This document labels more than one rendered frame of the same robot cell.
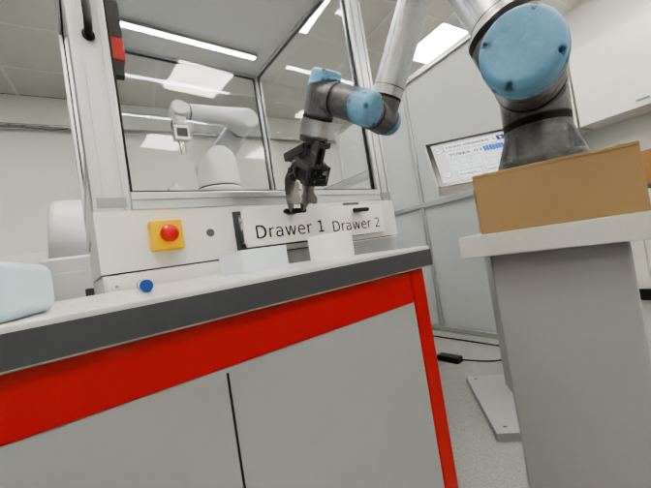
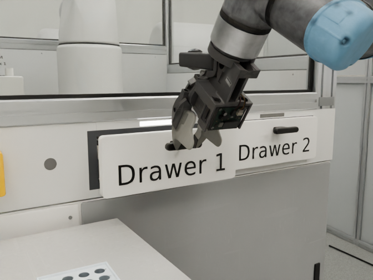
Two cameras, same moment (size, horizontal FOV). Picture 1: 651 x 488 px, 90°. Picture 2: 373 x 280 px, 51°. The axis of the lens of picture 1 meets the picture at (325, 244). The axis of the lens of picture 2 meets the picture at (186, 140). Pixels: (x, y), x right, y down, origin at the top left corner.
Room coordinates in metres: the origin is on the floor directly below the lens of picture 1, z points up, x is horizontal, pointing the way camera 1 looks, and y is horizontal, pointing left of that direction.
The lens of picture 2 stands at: (0.23, -0.01, 1.02)
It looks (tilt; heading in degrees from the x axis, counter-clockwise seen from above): 9 degrees down; 6
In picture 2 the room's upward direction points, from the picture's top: straight up
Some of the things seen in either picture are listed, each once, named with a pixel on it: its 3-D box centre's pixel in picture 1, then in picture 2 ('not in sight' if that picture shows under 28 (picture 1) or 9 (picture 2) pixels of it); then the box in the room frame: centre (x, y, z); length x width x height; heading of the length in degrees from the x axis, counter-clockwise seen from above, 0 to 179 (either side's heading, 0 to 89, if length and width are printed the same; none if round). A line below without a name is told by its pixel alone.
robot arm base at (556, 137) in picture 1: (539, 145); not in sight; (0.63, -0.45, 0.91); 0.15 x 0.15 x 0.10
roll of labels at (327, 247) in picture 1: (331, 247); not in sight; (0.51, -0.01, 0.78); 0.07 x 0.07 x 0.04
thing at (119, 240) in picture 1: (234, 243); (100, 128); (1.41, 0.39, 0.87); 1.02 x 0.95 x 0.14; 127
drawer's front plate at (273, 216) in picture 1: (290, 224); (173, 158); (0.96, 0.09, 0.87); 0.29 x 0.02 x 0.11; 127
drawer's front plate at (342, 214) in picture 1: (355, 220); (273, 141); (1.19, -0.12, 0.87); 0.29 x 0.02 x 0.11; 127
